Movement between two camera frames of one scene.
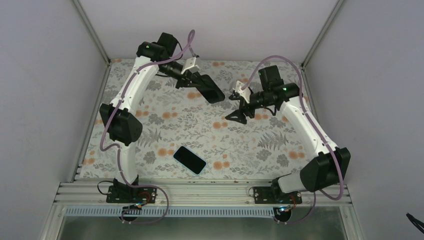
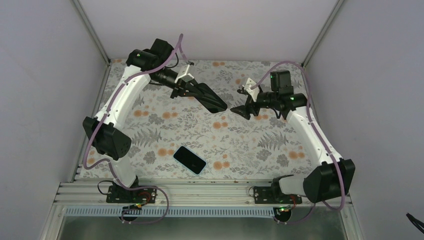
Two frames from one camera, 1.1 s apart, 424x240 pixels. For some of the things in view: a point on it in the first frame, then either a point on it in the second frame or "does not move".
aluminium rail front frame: [195, 194] does not move
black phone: [211, 91] to [209, 99]
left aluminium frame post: [85, 18] does not move
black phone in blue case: [189, 160] does not move
